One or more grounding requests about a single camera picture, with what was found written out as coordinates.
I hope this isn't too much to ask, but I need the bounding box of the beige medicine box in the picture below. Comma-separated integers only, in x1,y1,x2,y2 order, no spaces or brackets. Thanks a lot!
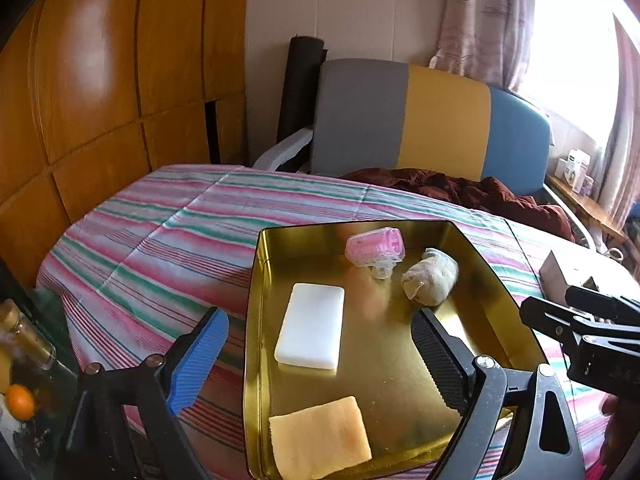
539,250,600,306

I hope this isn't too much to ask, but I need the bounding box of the beige bundle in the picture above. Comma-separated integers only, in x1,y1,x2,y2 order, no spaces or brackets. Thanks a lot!
401,247,459,308

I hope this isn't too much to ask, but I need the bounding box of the yellow sponge block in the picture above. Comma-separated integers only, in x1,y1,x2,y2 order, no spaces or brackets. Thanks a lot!
269,396,372,479

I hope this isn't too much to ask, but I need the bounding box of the pink hair roller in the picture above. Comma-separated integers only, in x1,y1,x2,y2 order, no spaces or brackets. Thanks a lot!
345,228,405,266

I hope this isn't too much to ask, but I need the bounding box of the white foam block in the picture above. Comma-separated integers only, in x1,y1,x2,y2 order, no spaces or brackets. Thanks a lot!
274,283,345,370

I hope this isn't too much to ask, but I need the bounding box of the person's right hand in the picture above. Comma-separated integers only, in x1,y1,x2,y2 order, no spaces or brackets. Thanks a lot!
600,396,639,479

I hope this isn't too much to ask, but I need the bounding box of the orange fruit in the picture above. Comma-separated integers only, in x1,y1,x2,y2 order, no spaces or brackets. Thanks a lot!
6,384,37,422

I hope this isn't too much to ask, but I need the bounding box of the dark red blanket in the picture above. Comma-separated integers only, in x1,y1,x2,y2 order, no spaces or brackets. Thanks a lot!
343,168,575,242

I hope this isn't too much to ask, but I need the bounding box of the wooden side table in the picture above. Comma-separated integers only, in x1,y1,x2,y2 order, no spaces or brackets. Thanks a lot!
546,174,626,240

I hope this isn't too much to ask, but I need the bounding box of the gold metal tray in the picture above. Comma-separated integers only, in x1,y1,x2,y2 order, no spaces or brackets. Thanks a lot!
243,220,544,479

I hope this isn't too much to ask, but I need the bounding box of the white product box on table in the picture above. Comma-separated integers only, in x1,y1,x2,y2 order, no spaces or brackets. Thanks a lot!
554,148,591,194

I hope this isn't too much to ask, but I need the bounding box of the striped pink green bedsheet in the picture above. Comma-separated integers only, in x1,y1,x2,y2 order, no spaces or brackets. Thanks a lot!
34,162,640,480

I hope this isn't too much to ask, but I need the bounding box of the pink patterned curtain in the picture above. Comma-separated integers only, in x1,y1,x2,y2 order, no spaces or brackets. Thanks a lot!
428,0,535,93

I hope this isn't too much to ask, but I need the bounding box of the black rolled mat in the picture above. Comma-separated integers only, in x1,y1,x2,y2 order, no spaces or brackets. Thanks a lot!
277,36,328,142

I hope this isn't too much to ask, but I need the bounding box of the wooden wardrobe panel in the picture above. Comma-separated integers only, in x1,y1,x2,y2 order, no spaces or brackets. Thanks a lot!
1,0,248,287

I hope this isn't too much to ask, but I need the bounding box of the white bed rail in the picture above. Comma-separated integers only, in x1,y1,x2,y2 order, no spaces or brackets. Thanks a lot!
253,128,314,171

